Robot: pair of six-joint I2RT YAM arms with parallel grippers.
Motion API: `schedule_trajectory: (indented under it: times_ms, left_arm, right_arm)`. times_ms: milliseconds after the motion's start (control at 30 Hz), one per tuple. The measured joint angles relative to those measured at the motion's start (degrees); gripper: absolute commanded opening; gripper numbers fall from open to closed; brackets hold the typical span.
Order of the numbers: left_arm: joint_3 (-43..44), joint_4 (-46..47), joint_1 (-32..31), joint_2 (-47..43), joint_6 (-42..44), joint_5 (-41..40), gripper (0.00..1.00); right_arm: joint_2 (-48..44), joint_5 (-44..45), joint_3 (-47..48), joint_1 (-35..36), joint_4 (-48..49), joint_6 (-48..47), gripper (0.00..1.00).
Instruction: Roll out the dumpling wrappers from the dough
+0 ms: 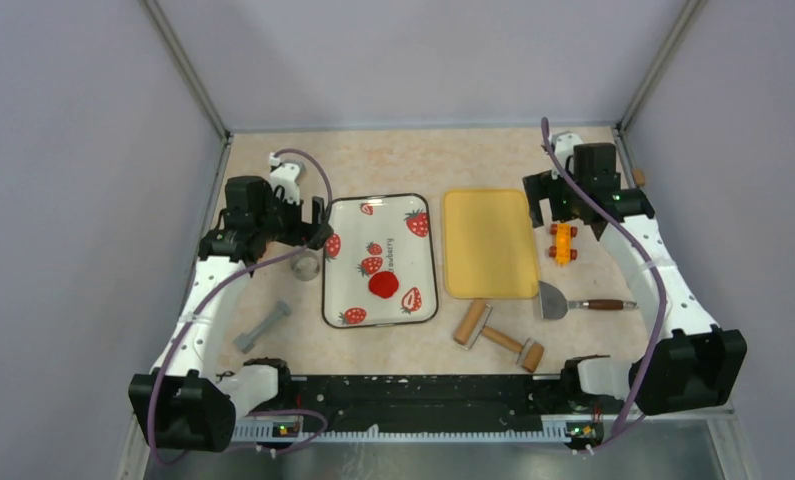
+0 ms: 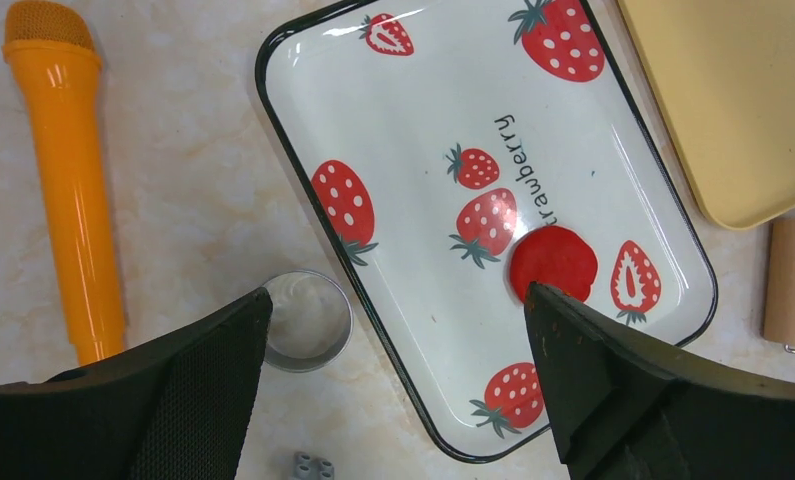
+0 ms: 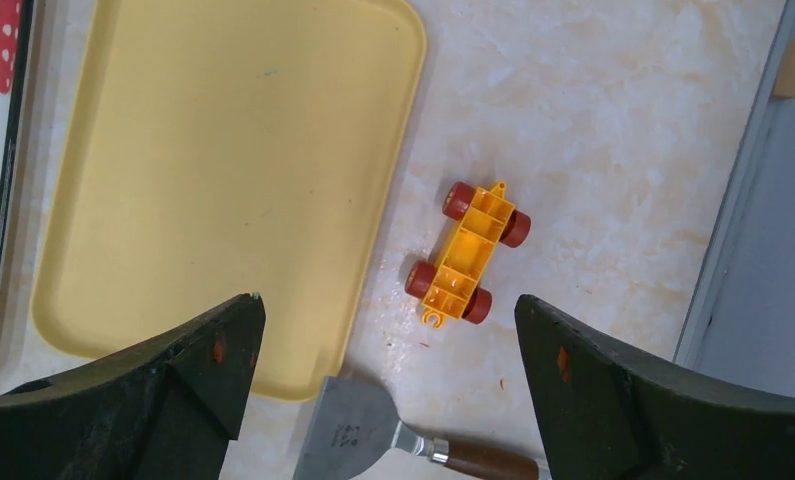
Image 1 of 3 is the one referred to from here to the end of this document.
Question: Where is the orange toy car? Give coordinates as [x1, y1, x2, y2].
[548, 223, 579, 266]

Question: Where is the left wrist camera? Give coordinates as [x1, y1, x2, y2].
[268, 153, 307, 206]

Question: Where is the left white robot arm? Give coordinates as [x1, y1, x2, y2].
[128, 176, 332, 454]

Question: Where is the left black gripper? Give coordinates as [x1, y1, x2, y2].
[255, 184, 332, 250]

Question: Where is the grey plastic bolt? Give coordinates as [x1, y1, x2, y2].
[233, 301, 292, 354]

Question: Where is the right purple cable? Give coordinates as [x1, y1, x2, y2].
[539, 117, 670, 458]

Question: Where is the small wooden peg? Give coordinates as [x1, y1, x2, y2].
[631, 168, 646, 187]

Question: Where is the purple cable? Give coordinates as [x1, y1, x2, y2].
[146, 148, 334, 465]
[539, 117, 670, 458]

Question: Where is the strawberry print white tray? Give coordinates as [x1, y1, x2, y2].
[321, 193, 438, 329]

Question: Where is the metal spatula wooden handle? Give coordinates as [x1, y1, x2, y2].
[538, 281, 638, 320]

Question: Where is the wooden double-ended rolling pin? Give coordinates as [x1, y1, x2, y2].
[452, 299, 545, 373]

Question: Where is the metal ring cutter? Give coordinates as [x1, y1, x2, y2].
[289, 250, 321, 282]

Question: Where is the red dough disc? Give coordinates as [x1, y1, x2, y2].
[368, 271, 400, 299]

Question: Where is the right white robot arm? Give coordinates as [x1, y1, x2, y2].
[523, 133, 747, 416]

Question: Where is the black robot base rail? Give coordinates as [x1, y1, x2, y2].
[231, 372, 627, 437]

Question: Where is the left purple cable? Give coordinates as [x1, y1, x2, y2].
[146, 148, 334, 465]

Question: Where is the yellow plastic tray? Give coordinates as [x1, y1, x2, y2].
[442, 188, 540, 299]

